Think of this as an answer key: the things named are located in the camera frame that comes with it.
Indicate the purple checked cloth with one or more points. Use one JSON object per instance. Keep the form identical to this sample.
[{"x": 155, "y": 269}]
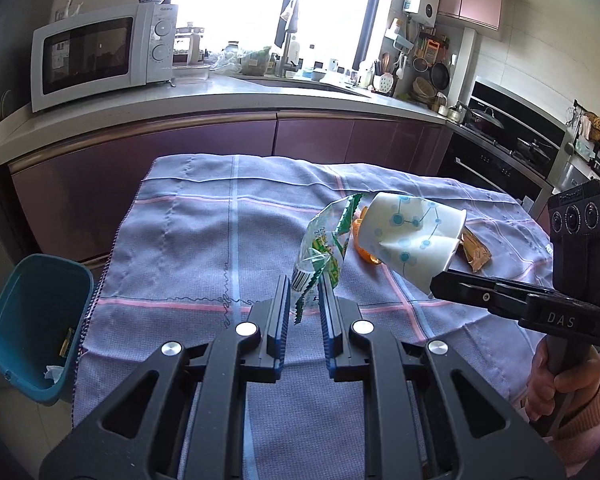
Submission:
[{"x": 190, "y": 240}]

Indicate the gold brown snack wrapper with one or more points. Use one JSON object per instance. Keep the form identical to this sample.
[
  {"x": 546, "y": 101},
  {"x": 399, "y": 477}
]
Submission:
[{"x": 67, "y": 342}]

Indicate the clear plastic bag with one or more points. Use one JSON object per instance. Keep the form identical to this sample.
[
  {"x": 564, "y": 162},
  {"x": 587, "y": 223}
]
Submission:
[{"x": 230, "y": 60}]

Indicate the white utensil holder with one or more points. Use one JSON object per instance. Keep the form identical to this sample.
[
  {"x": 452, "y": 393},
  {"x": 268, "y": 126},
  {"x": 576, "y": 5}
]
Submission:
[{"x": 384, "y": 81}]

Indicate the green clear snack wrapper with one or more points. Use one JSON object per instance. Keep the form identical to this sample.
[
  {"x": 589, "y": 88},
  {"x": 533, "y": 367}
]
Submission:
[{"x": 325, "y": 240}]

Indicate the person's right hand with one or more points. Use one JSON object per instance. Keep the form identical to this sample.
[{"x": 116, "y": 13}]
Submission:
[{"x": 577, "y": 382}]

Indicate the kitchen window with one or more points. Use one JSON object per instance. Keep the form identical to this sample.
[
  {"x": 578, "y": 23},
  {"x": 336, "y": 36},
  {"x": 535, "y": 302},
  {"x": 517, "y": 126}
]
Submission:
[{"x": 230, "y": 0}]

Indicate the white microwave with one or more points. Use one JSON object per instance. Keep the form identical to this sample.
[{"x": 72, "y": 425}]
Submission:
[{"x": 152, "y": 65}]

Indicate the person's right forearm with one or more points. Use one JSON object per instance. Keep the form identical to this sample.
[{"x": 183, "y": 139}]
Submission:
[{"x": 590, "y": 425}]

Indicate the white tissue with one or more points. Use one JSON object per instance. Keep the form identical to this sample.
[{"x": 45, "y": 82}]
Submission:
[{"x": 54, "y": 372}]

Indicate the pink kitchen base cabinet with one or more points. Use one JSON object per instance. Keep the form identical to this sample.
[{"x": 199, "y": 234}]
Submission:
[{"x": 180, "y": 135}]

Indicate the brown food wrapper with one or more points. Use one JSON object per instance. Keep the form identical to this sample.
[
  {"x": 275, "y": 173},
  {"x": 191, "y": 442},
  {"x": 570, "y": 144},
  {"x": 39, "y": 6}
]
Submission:
[{"x": 477, "y": 255}]

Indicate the orange peel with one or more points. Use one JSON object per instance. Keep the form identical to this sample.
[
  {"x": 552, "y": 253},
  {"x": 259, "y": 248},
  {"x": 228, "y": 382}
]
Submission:
[{"x": 367, "y": 257}]

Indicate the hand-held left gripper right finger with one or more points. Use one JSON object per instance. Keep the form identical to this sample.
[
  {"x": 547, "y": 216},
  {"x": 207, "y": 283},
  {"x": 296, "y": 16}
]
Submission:
[{"x": 328, "y": 330}]

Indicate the black lidded wok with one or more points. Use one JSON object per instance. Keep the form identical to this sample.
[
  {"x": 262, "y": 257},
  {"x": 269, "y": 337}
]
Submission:
[{"x": 535, "y": 149}]

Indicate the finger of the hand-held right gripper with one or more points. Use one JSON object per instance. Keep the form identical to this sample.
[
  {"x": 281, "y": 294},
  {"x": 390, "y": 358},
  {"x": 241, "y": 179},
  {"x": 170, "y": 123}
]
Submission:
[
  {"x": 480, "y": 297},
  {"x": 510, "y": 281}
]

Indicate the white blue-dotted paper cup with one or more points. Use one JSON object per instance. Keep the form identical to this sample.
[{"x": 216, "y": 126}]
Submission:
[{"x": 410, "y": 230}]

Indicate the metal kitchen faucet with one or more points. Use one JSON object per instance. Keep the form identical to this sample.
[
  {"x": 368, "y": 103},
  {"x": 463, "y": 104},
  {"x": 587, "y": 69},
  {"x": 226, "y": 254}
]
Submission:
[{"x": 286, "y": 57}]

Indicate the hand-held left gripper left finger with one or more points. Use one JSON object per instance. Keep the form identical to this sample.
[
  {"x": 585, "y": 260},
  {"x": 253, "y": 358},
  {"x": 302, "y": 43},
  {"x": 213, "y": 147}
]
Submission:
[{"x": 279, "y": 320}]

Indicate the teal plastic bin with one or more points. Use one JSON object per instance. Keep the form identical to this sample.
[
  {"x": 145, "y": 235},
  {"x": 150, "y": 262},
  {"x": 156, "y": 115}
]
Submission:
[{"x": 25, "y": 310}]

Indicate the black frying pan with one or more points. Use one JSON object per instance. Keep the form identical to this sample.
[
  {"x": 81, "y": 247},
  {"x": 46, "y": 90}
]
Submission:
[{"x": 440, "y": 76}]

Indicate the pot with glass lid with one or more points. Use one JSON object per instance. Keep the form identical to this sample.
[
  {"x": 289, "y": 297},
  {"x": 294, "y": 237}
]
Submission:
[{"x": 485, "y": 122}]

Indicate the blue white bowl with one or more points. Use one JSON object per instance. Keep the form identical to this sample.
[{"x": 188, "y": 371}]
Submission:
[{"x": 151, "y": 0}]

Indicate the silver kettle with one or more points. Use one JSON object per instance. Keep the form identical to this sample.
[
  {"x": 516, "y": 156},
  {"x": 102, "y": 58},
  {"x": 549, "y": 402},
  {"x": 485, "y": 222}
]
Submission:
[{"x": 452, "y": 112}]

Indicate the black integrated stove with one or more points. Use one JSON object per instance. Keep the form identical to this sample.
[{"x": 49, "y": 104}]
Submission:
[{"x": 485, "y": 165}]

